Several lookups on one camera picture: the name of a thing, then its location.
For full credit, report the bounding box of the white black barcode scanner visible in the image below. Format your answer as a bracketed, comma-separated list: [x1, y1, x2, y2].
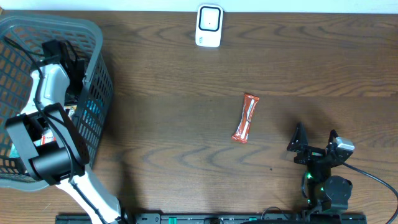
[195, 4, 224, 48]

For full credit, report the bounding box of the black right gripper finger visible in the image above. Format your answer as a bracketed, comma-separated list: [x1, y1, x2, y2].
[287, 122, 308, 152]
[327, 129, 338, 148]

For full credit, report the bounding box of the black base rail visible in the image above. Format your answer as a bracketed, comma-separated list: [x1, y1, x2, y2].
[55, 212, 368, 224]

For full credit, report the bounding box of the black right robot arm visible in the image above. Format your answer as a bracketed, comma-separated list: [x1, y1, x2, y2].
[287, 123, 355, 213]

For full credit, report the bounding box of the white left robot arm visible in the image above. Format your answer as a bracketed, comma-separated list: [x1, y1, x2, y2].
[5, 40, 133, 223]

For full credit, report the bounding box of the red snack bar wrapper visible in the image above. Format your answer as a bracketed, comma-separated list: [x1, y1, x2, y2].
[231, 93, 259, 144]

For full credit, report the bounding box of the grey plastic basket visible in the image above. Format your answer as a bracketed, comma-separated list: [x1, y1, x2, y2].
[1, 13, 113, 192]

